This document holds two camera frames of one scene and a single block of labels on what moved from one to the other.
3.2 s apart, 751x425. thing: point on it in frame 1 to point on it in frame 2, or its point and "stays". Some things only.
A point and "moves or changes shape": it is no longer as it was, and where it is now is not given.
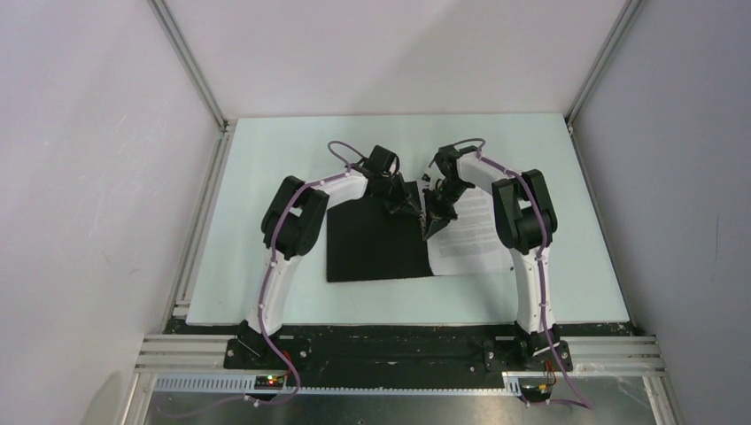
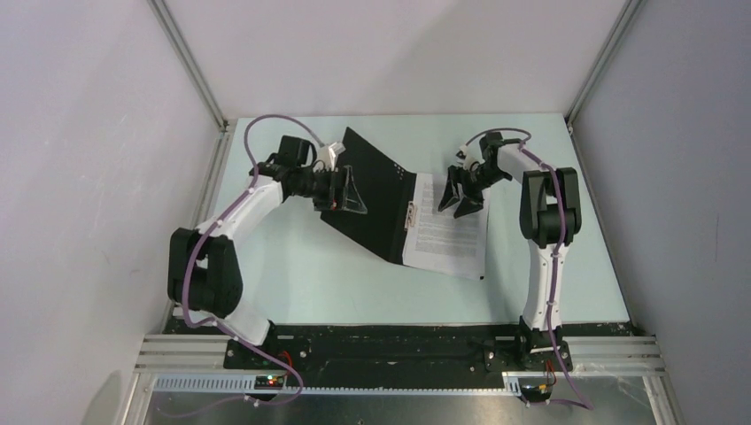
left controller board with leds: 268,382 stays
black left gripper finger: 410,192 to 352,199
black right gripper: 438,218 to 451,195
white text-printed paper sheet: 470,244 moves or changes shape
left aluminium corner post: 170,30 stays
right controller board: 536,393 stays
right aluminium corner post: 630,8 stays
